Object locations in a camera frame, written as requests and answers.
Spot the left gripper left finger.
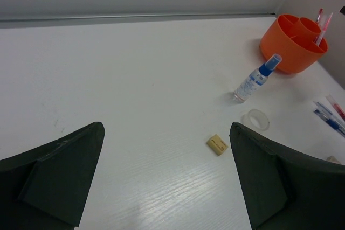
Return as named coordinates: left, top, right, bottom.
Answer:
left=1, top=122, right=105, bottom=229

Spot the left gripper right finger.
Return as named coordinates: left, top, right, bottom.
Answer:
left=229, top=122, right=344, bottom=229

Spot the red pink barrel pen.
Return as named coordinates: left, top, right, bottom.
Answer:
left=314, top=13, right=333, bottom=46

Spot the red gel pen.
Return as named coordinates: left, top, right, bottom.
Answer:
left=315, top=9, right=323, bottom=25

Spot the beige staple box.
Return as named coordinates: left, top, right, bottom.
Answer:
left=326, top=156, right=341, bottom=164

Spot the clear tape roll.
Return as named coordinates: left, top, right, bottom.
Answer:
left=241, top=109, right=270, bottom=132

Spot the tan eraser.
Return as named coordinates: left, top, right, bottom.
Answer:
left=206, top=134, right=229, bottom=156

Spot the blue clear pen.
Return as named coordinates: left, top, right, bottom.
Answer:
left=314, top=101, right=344, bottom=127

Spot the red clear cap pen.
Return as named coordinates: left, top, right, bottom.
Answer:
left=326, top=95, right=345, bottom=121

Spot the blue cap spray bottle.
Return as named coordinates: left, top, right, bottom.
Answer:
left=234, top=54, right=282, bottom=103

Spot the orange round pen holder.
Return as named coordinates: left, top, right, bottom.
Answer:
left=259, top=14, right=328, bottom=74

